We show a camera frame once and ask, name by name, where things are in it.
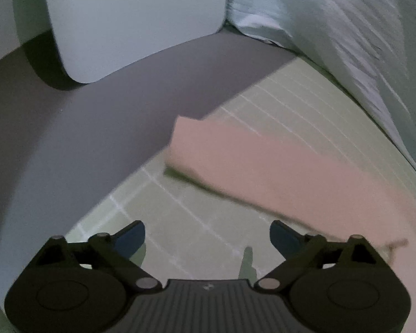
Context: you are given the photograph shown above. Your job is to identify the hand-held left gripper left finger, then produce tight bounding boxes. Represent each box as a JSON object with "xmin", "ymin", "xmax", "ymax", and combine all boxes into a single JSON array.
[{"xmin": 31, "ymin": 220, "xmax": 163, "ymax": 292}]

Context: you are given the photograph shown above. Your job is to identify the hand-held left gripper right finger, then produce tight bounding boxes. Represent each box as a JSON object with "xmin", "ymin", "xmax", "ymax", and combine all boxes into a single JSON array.
[{"xmin": 255, "ymin": 220, "xmax": 382, "ymax": 290}]

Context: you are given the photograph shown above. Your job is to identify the beige garment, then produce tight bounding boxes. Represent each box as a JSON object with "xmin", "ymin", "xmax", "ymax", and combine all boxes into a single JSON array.
[{"xmin": 164, "ymin": 115, "xmax": 416, "ymax": 333}]

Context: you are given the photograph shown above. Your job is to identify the green checked bed sheet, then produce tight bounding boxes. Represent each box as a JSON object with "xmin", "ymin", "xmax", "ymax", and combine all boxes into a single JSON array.
[{"xmin": 0, "ymin": 55, "xmax": 416, "ymax": 333}]

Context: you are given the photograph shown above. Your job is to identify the white rounded panel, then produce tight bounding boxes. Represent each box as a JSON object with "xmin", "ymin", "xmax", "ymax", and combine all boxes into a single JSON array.
[{"xmin": 42, "ymin": 0, "xmax": 229, "ymax": 84}]

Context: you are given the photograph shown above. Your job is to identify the light blue carrot-print quilt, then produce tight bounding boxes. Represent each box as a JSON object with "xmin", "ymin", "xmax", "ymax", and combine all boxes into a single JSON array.
[{"xmin": 225, "ymin": 0, "xmax": 416, "ymax": 181}]

